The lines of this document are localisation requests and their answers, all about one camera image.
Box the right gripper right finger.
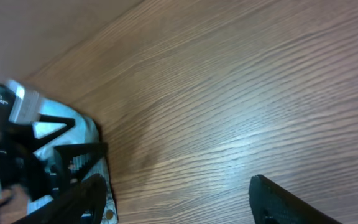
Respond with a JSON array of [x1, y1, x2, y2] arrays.
[[249, 175, 339, 224]]

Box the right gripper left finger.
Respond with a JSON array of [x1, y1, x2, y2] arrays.
[[14, 174, 107, 224]]

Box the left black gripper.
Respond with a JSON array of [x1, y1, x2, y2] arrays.
[[0, 84, 108, 200]]

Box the light blue denim shorts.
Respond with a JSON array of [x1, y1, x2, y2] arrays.
[[27, 99, 118, 224]]

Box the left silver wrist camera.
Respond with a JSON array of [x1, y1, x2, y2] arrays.
[[6, 80, 44, 124]]

